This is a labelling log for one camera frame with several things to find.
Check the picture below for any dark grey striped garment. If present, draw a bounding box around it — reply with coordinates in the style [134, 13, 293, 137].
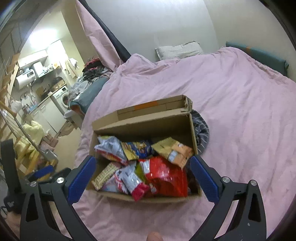
[191, 110, 210, 155]

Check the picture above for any yellow chip bag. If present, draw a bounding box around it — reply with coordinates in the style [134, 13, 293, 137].
[135, 163, 146, 183]

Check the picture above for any cracker packet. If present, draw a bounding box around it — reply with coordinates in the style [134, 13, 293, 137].
[91, 162, 122, 192]

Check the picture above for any orange cracker bag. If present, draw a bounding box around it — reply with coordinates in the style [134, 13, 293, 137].
[152, 137, 194, 168]

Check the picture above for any blue snack bag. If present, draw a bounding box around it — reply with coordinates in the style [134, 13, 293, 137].
[121, 141, 152, 161]

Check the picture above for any white red snack bag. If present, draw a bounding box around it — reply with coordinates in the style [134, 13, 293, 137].
[94, 136, 128, 166]

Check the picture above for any white washing machine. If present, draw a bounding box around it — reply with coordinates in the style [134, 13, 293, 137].
[50, 85, 69, 115]

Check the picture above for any teal bolster cushion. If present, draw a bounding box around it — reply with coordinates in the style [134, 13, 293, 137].
[225, 41, 289, 77]

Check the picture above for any teal blanket pile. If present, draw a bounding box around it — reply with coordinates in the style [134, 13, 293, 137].
[68, 77, 109, 115]

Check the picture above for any white water heater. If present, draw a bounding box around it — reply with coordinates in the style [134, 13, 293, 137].
[15, 69, 36, 90]

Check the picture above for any cardboard box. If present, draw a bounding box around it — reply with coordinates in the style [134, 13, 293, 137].
[88, 95, 200, 203]

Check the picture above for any pink duvet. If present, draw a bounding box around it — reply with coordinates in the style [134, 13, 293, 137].
[74, 48, 295, 240]

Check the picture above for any person's right hand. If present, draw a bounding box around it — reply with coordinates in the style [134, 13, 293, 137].
[147, 232, 164, 241]

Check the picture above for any pile of dark clothes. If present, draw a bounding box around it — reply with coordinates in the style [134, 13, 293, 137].
[82, 58, 113, 81]

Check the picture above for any red white snack pouch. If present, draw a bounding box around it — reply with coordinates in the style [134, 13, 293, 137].
[100, 161, 150, 201]

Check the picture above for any grey pillow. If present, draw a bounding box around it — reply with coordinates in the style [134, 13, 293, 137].
[155, 41, 204, 60]

